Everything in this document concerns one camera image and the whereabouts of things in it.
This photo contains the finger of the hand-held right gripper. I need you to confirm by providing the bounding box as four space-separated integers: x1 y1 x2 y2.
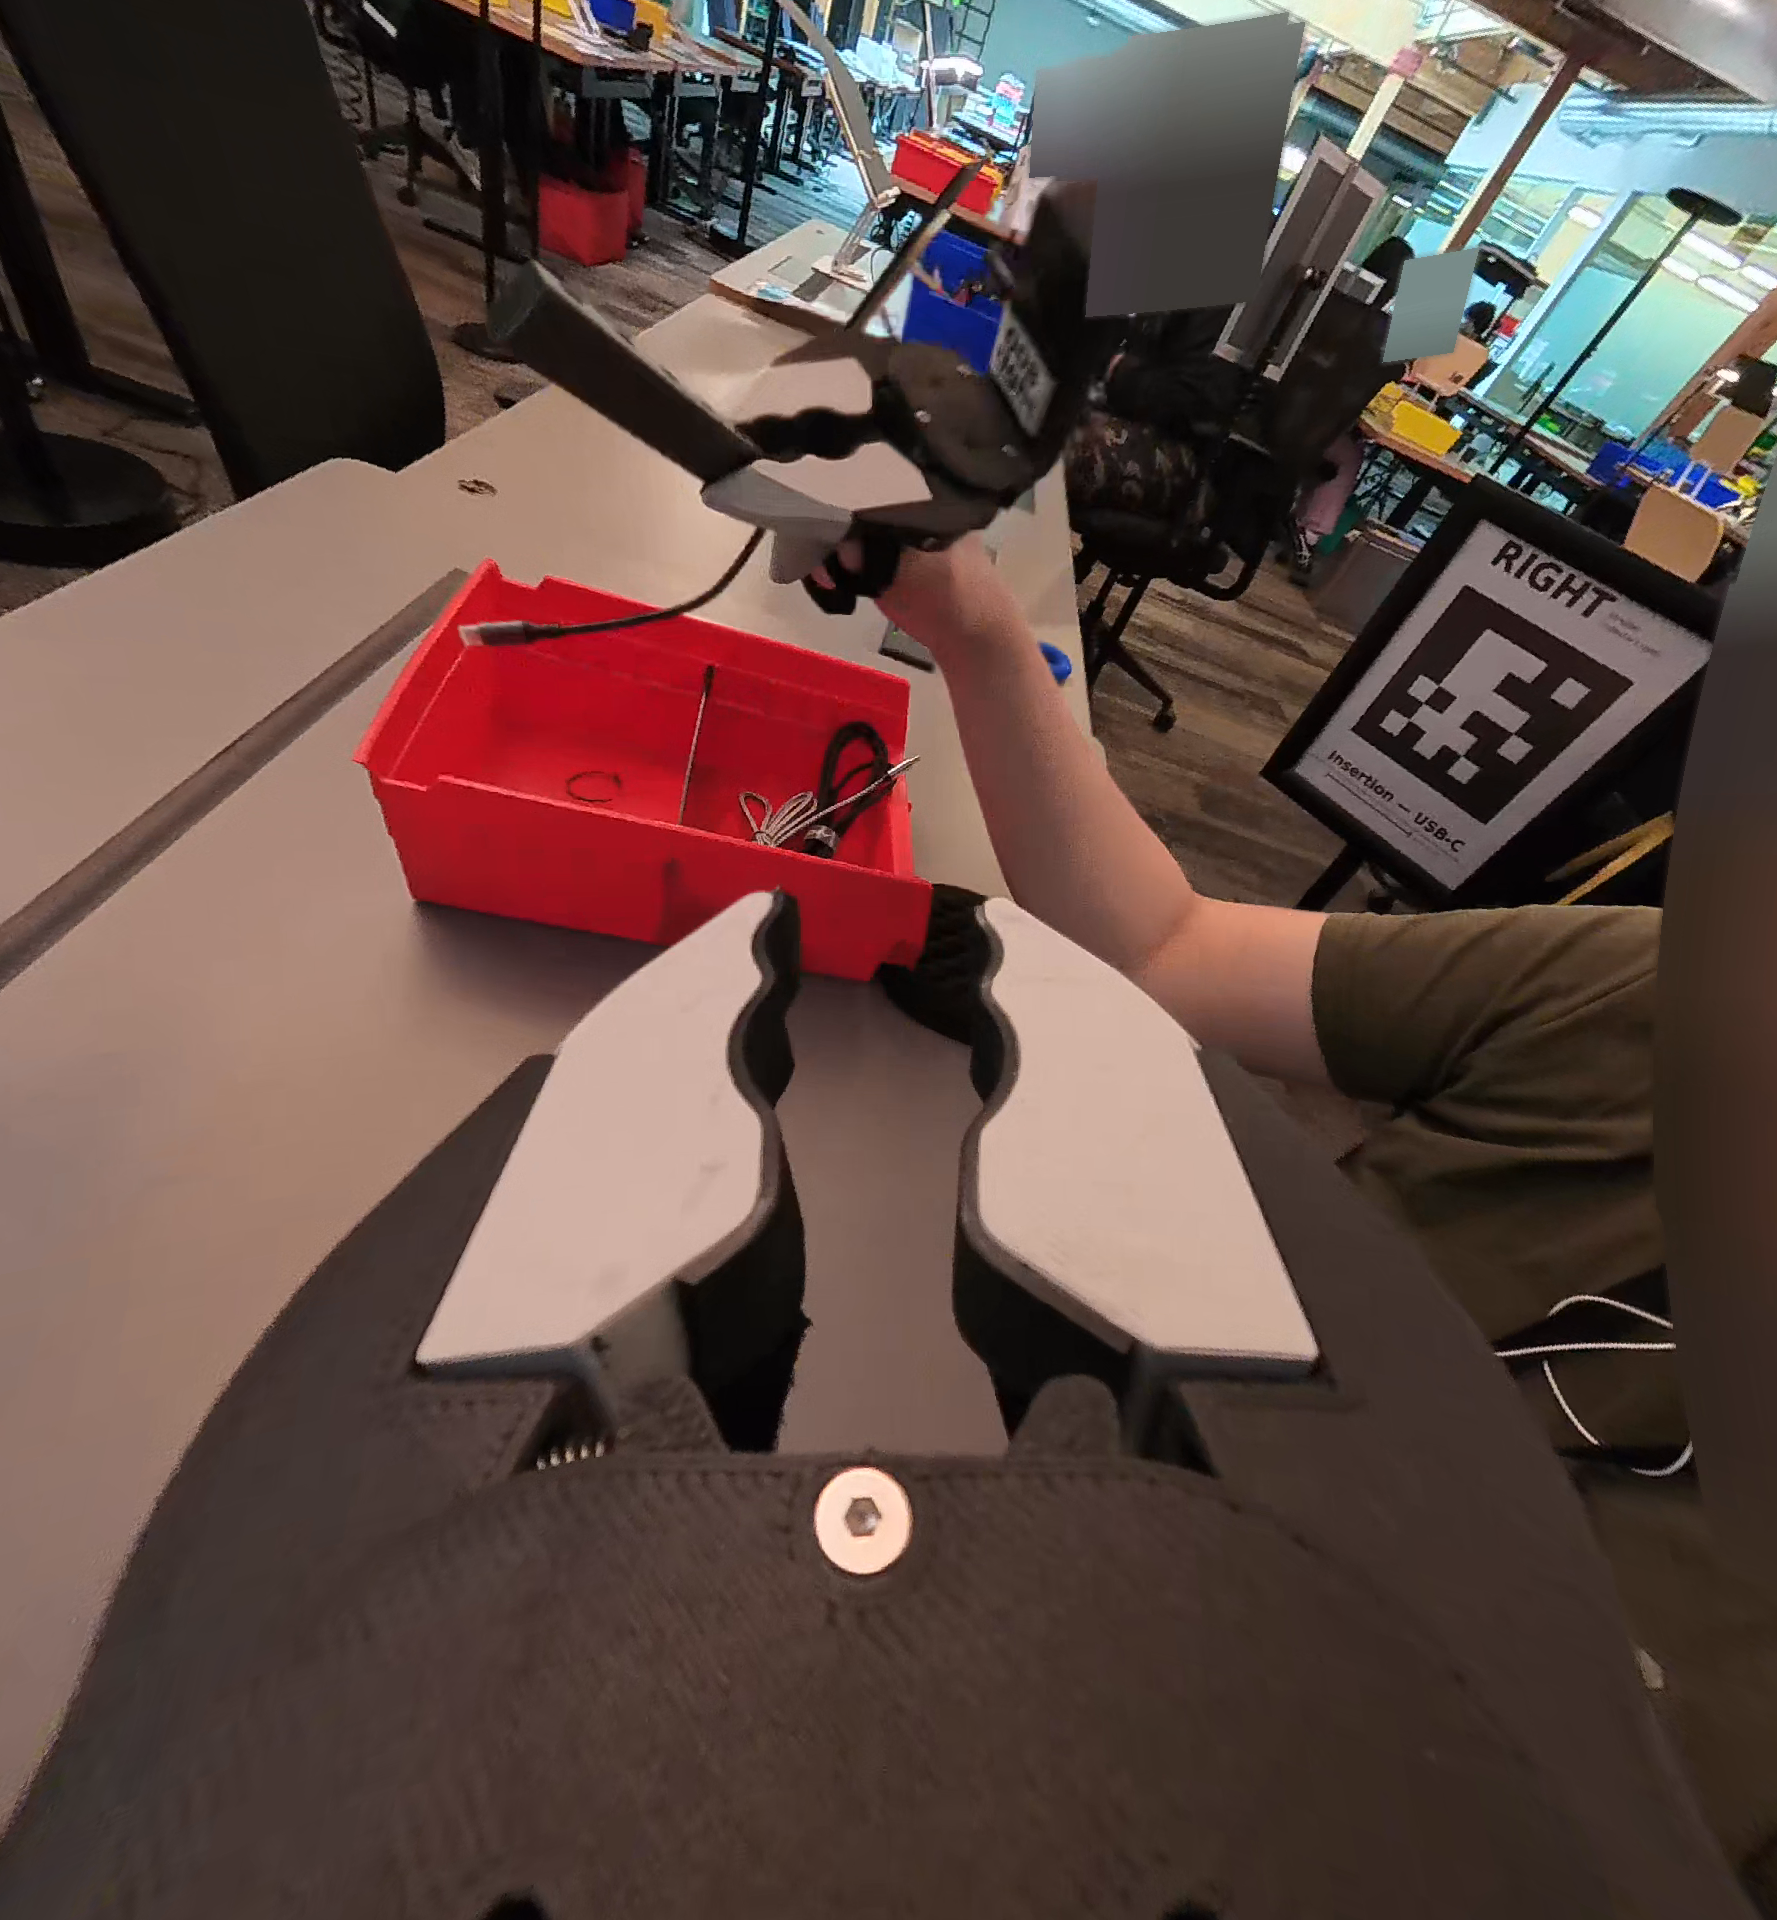
696 436 938 531
704 328 896 458

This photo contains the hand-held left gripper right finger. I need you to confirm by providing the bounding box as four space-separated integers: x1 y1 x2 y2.
952 897 1325 1453

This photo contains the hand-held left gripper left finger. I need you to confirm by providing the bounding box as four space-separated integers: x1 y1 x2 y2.
415 888 815 1453

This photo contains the red plastic bin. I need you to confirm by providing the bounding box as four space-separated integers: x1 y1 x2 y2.
355 558 938 985

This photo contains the black white braided usb-c cable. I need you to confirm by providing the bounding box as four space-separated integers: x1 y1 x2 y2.
735 758 923 857

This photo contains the black usb-c cable silver plug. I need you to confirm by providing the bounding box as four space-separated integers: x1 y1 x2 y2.
804 723 896 860

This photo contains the black hub cable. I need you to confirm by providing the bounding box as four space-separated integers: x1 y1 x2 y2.
475 525 769 651

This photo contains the person's right forearm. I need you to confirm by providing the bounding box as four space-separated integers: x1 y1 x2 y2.
895 592 1333 1085

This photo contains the person's right hand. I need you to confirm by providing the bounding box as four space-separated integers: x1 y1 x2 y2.
869 532 1013 661

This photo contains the blue storage box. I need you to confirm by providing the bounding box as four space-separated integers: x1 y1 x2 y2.
902 227 1013 351

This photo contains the black office chair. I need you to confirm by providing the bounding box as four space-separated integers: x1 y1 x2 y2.
1068 406 1279 738

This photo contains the red storage box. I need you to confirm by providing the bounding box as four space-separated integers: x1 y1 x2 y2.
535 147 653 269
888 127 1008 214

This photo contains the person in olive shirt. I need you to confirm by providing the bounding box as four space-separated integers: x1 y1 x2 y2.
1312 906 1676 1442

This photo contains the black framed marker sign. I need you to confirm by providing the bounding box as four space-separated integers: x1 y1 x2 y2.
1259 477 1726 913

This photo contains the black partition panel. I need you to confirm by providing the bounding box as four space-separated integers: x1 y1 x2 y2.
0 0 446 499

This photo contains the black round stand base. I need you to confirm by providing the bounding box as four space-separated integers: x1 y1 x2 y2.
0 433 182 570

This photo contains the white cord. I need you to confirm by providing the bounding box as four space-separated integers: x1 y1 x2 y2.
1501 1293 1697 1480

